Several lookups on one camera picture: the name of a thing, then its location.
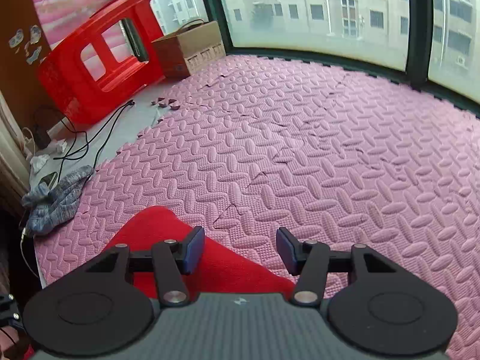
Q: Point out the red embroidered pants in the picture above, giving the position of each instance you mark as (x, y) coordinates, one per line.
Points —
(220, 270)

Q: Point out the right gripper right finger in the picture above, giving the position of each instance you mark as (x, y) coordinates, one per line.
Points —
(309, 261)

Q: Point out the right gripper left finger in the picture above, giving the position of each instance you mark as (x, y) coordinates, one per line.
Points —
(172, 260)

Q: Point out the red plastic stool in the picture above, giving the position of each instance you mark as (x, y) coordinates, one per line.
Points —
(84, 78)

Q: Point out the cartoon wall stickers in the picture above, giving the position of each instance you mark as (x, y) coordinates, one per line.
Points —
(31, 46)

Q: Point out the brown cardboard box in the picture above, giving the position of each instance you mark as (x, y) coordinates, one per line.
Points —
(189, 49)

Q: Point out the grey knitted garment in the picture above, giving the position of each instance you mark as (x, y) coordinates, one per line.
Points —
(50, 208)

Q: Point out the pink foam floor mat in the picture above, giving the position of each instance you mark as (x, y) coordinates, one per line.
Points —
(255, 144)

